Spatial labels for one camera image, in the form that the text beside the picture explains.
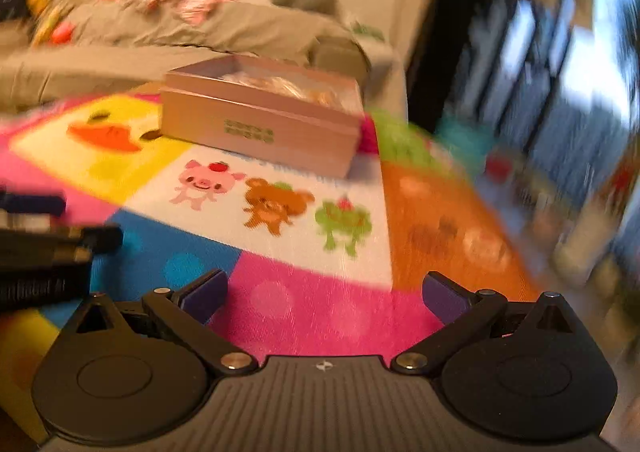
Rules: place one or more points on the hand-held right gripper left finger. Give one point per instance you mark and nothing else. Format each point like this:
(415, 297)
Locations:
(205, 297)

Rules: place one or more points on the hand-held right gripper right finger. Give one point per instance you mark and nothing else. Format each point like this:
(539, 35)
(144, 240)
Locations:
(445, 299)

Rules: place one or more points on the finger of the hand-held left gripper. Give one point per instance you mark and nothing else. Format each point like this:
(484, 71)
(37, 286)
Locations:
(35, 204)
(95, 239)

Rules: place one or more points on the pink cardboard box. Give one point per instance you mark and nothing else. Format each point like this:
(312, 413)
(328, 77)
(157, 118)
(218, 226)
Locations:
(260, 132)

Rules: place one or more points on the colourful cartoon printed mat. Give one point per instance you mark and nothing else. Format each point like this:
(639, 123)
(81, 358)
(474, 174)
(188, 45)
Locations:
(310, 282)

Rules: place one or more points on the teal plastic bucket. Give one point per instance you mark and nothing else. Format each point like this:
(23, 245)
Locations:
(460, 132)

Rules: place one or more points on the orange ball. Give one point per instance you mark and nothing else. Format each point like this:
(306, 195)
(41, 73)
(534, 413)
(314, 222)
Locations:
(62, 32)

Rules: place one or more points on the beige covered sofa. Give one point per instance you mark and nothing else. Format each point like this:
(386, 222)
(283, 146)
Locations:
(150, 42)

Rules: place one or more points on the olive sofa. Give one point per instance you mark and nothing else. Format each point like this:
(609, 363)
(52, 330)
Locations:
(340, 57)

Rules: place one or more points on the black window frame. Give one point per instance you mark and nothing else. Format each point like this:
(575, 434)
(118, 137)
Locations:
(545, 82)

